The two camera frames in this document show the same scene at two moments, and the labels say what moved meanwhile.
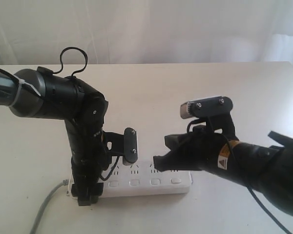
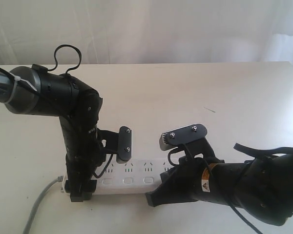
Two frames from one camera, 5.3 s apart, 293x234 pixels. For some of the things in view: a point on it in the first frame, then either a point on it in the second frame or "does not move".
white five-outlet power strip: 142,179 does not move
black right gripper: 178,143 to 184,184
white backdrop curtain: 35,32 does not move
